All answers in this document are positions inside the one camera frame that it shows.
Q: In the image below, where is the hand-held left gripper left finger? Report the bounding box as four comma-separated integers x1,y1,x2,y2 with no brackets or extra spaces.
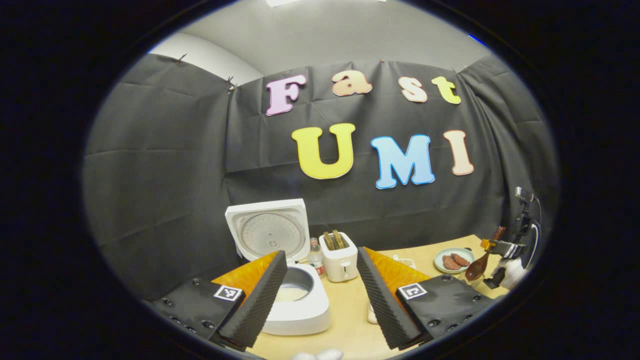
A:
150,250,289,351

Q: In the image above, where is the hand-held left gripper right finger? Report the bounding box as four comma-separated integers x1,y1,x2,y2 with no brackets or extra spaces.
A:
356,246,501,351

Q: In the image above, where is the brown wooden spoon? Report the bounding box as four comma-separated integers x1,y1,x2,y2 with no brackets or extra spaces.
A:
465,226,507,282

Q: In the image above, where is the white rice cooker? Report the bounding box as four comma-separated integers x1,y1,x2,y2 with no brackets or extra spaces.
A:
224,198,332,337

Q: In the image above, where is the pale green plate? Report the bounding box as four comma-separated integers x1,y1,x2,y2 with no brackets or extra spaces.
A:
433,247,476,275

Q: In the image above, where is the white toaster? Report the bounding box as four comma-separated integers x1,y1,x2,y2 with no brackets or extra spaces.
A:
319,230,360,283

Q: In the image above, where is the clear plastic water bottle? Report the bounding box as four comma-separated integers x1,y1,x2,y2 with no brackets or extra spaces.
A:
307,237,326,279

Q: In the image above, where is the black backdrop cloth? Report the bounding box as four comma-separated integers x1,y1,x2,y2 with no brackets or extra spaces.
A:
82,52,560,301

